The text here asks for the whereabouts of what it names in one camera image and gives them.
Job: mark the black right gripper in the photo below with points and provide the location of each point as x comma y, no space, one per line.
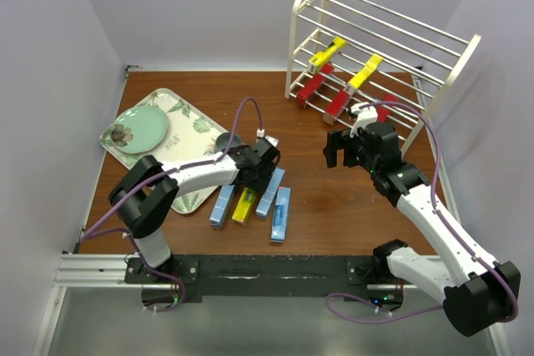
335,142

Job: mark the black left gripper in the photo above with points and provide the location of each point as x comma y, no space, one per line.
260,184

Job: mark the blue toothpaste box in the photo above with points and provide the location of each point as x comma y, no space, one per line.
267,199
280,215
221,206

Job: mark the yellow toothpaste box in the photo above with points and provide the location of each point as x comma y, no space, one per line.
244,206
321,58
359,78

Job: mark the red toothpaste box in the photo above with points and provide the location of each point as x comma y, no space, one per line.
307,92
336,107
383,112

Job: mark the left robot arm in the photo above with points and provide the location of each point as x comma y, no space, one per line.
144,196

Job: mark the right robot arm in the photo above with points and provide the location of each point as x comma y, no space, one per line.
474,289

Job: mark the white metal shelf rack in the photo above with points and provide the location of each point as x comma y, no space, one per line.
420,63

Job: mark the grey ceramic mug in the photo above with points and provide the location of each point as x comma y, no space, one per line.
227,140

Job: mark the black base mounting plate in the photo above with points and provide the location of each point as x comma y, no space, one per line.
264,276

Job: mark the green ceramic plate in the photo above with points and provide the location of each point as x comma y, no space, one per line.
139,129

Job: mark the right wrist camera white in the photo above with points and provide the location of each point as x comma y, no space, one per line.
362,118

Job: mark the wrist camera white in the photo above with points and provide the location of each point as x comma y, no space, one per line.
362,118
260,134

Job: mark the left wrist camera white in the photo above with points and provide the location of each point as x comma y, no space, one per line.
260,134

